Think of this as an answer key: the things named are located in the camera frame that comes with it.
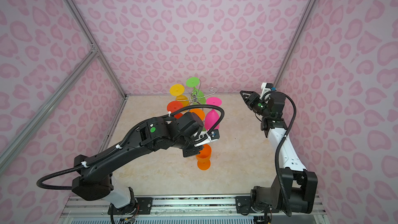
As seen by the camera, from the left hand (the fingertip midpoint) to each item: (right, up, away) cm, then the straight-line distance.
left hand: (203, 140), depth 62 cm
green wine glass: (-5, +26, +18) cm, 32 cm away
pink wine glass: (+4, +9, +13) cm, 16 cm away
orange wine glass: (0, -11, +12) cm, 16 cm away
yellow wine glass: (-13, +22, +14) cm, 29 cm away
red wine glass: (-13, +14, +10) cm, 21 cm away
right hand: (+19, +20, +12) cm, 30 cm away
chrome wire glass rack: (-4, +19, +11) cm, 22 cm away
